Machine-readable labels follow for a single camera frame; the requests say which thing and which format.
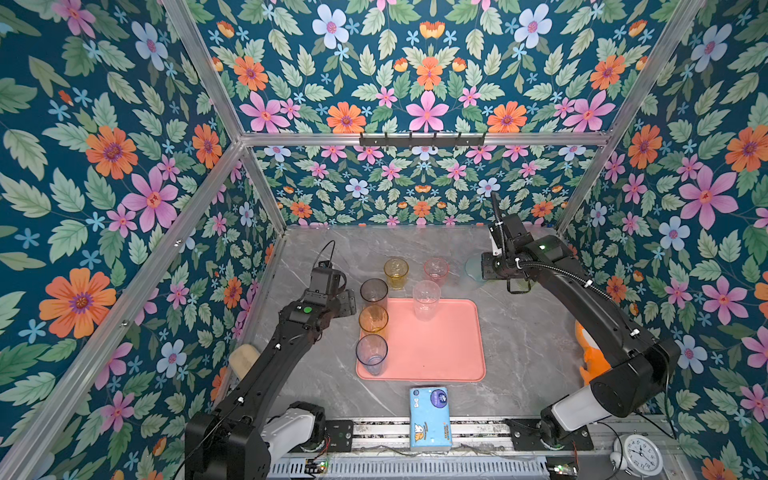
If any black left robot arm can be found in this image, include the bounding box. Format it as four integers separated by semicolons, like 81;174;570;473
179;260;356;479

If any teal tall glass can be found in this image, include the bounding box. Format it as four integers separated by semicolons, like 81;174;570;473
464;253;485;283

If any white ribbed cable duct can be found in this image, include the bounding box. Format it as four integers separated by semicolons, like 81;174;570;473
268;456;550;479

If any pink short glass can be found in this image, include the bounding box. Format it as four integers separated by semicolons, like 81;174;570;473
423;257;450;285

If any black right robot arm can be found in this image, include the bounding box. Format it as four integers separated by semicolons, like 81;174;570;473
481;194;681;446

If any pink plastic tray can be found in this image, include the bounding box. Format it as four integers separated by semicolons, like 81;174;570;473
356;298;486;384

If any dark grey tall glass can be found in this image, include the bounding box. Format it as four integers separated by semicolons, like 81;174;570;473
359;278;389;308

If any orange plush toy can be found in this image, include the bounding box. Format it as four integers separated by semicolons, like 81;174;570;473
575;321;611;385

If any black hook rail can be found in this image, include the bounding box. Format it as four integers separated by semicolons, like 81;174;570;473
358;132;486;149

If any blue-grey tall glass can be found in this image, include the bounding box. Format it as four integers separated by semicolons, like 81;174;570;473
355;334;389;376

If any white alarm clock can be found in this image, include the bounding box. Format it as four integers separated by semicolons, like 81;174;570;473
609;434;663;478

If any clear tall glass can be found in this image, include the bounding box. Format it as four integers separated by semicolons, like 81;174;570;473
412;280;441;321

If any beige sponge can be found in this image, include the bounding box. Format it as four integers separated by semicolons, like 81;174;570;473
229;344;260;380

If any amber tall glass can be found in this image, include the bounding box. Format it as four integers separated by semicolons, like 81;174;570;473
358;304;389;337

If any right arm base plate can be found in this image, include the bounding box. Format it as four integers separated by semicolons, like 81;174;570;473
503;418;595;451

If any yellow short glass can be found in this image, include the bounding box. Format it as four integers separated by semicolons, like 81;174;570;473
383;257;410;290

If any blue tissue pack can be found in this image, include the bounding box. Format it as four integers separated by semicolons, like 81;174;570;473
409;386;453;452

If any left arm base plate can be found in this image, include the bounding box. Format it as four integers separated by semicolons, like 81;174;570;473
298;420;355;455

